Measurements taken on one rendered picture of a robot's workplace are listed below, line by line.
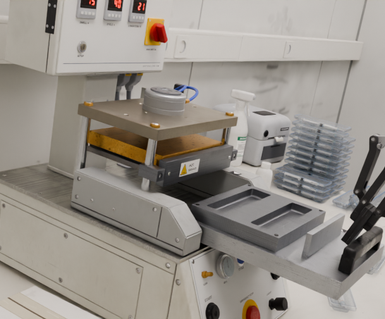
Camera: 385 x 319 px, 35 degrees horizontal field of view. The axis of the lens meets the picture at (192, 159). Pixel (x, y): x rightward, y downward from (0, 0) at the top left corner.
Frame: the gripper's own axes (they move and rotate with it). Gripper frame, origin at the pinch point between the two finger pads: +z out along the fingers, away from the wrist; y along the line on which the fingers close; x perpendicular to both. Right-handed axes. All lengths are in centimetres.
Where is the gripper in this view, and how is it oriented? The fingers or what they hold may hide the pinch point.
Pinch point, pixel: (359, 224)
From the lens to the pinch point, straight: 101.3
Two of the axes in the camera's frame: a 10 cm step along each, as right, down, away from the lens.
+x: 5.4, -1.4, 8.3
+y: 7.2, 5.9, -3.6
